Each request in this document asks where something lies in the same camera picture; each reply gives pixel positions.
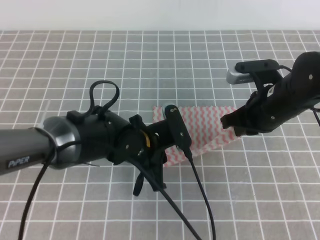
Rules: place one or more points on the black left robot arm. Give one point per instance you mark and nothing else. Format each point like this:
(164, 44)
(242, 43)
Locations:
(62, 143)

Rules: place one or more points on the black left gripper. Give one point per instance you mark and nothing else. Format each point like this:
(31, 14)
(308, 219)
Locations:
(144, 143)

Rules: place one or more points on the pink white wavy towel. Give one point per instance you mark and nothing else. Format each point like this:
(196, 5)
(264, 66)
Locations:
(205, 128)

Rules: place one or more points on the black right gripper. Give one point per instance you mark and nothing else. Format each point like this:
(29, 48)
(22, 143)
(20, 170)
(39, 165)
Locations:
(252, 118)

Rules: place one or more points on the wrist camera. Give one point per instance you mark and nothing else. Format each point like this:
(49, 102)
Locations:
(243, 72)
(177, 127)

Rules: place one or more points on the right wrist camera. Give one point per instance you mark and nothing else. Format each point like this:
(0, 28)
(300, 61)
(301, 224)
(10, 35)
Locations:
(243, 72)

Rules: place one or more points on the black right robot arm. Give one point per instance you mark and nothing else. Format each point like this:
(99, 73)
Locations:
(277, 98)

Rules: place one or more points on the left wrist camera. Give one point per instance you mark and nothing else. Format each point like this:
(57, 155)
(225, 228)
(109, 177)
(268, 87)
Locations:
(177, 127)

